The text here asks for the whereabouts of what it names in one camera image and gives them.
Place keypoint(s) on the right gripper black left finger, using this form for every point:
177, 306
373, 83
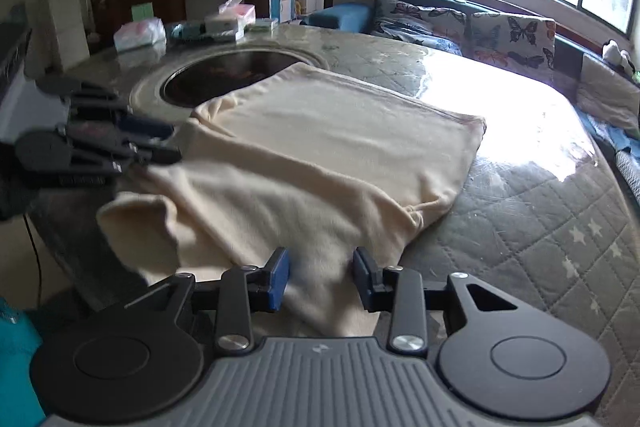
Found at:
137, 359

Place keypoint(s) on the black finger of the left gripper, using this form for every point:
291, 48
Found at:
103, 140
90, 102

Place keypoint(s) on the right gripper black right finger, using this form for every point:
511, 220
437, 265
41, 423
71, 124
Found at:
500, 356

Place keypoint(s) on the cream beige garment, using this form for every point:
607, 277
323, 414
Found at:
315, 162

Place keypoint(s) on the soft pack of tissues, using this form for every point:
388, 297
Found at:
139, 34

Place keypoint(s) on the teal black hairbrush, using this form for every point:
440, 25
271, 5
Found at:
187, 31

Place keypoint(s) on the round black induction cooktop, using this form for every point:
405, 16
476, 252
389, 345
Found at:
218, 75

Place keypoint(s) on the pink tissue box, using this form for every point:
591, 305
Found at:
229, 23

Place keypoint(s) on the blue sofa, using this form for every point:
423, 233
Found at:
620, 149

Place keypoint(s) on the grey plain cushion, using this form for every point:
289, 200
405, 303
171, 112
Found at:
608, 96

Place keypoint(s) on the right butterfly print pillow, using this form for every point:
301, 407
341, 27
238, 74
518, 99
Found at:
517, 43

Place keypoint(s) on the butterfly print pillow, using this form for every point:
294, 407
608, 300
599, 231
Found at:
441, 29
517, 43

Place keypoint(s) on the panda plush toy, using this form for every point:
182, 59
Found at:
618, 58

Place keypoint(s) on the left butterfly print pillow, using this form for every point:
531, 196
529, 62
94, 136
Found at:
441, 29

